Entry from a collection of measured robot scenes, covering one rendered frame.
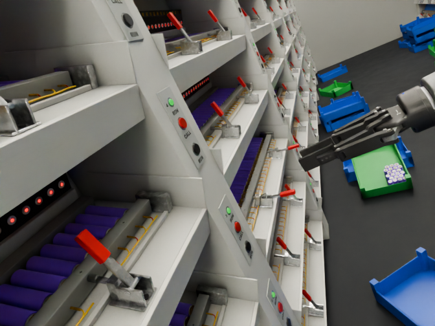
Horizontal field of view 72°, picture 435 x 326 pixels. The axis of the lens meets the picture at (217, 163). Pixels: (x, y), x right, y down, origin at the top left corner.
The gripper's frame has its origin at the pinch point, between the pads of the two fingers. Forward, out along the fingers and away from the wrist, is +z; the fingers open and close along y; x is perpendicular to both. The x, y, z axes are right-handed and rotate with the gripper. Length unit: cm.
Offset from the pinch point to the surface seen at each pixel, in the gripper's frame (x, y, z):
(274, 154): -5.8, 28.4, 17.9
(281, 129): -4.3, 45.1, 16.2
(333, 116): -47, 163, 13
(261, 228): -7.9, -6.4, 17.1
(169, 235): 11.4, -31.3, 14.2
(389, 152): -53, 90, -9
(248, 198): -3.6, 1.1, 19.7
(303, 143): -27, 83, 21
